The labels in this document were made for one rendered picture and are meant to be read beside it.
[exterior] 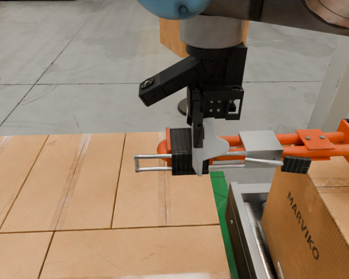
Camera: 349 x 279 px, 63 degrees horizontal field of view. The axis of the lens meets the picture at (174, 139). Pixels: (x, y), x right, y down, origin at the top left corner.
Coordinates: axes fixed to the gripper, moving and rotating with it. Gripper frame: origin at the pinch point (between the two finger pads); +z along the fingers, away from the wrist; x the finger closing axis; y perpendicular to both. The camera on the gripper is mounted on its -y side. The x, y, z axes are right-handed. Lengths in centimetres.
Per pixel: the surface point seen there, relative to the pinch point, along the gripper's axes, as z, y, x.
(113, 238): 53, -24, 17
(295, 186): 20.3, 28.4, 8.6
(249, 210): 53, 26, 28
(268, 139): -1.4, 14.6, 0.6
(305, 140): -1.2, 21.4, 0.1
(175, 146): -2.2, -3.1, -1.7
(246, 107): 108, 74, 196
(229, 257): 108, 28, 41
